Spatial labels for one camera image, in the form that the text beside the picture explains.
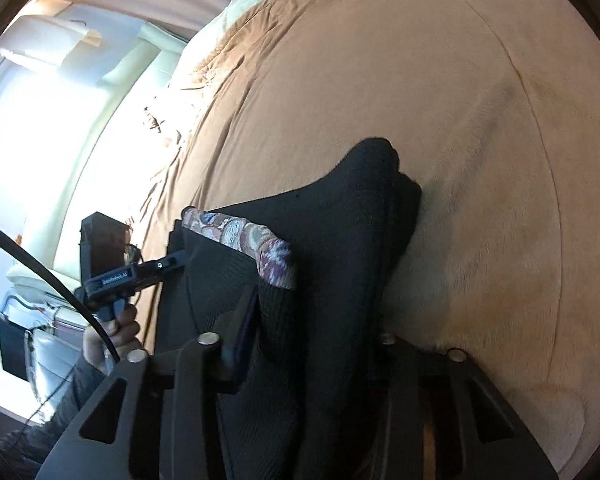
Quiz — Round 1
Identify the pale green bed frame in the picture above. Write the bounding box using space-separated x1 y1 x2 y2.
100 22 191 91

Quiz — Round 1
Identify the black garment with floral trim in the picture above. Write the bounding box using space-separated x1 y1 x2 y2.
152 136 423 480

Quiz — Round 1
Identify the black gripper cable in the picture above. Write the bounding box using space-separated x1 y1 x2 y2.
0 217 121 363

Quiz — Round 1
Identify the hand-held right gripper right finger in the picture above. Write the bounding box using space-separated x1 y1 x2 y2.
377 332 561 480

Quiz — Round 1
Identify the black hanging bag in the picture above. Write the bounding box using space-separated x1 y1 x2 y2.
0 310 31 378

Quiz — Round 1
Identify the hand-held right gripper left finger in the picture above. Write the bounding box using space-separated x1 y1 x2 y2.
35 285 261 480

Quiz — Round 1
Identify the person's left forearm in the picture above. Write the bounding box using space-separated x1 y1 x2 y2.
0 355 108 466

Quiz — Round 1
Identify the person's left hand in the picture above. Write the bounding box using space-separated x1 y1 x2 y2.
82 305 142 376

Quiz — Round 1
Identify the orange blanket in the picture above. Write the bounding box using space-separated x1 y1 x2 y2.
130 0 600 480

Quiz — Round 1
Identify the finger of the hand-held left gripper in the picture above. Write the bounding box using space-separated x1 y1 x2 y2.
140 252 187 275

